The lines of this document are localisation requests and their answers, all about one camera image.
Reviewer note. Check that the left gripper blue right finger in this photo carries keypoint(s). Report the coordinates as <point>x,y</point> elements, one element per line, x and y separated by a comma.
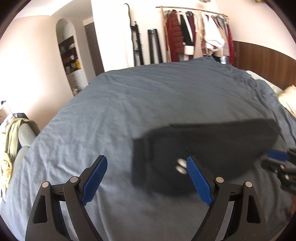
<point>202,179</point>

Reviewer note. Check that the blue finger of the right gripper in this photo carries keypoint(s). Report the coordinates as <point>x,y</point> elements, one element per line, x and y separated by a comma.
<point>278,155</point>

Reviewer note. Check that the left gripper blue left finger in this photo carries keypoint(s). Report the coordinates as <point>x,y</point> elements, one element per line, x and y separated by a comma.
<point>91,178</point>

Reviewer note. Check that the black sweatpants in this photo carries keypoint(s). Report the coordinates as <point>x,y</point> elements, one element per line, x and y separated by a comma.
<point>226,149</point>

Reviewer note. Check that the cream patterned pillow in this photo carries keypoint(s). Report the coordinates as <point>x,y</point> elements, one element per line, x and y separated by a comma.
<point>288,99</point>

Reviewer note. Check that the grey sofa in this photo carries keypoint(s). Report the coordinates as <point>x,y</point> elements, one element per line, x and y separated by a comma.
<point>26,136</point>

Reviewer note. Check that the brown wooden headboard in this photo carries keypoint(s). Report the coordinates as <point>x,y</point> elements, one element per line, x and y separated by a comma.
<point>272,65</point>

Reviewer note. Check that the green cloth on sofa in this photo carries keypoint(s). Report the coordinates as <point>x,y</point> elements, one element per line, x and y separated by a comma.
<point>9,151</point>

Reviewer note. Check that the dark doorway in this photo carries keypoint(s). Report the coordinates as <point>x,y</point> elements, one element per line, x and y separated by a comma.
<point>94,48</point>

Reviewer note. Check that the black narrow stand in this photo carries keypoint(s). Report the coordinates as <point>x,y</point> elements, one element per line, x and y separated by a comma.
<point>138,49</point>

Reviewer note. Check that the black and white coat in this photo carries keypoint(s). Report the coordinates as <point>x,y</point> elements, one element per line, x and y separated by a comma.
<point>189,33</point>

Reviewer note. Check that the white hanging jacket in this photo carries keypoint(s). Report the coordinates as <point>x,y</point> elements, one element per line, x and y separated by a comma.
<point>212,37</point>

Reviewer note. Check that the black cylindrical tower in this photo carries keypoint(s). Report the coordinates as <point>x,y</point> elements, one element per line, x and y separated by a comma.
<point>154,44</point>

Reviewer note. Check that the red quilted coat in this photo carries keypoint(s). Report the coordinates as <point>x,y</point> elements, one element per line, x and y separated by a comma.
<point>175,36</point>

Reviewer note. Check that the white wavy floor mirror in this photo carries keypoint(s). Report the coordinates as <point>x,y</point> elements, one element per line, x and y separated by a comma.
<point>128,39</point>

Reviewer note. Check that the wooden clothes rack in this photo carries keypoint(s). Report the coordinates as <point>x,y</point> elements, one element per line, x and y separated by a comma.
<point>222,22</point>

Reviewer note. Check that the arched wall shelf niche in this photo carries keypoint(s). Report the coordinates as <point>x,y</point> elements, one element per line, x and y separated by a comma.
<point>69,55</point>

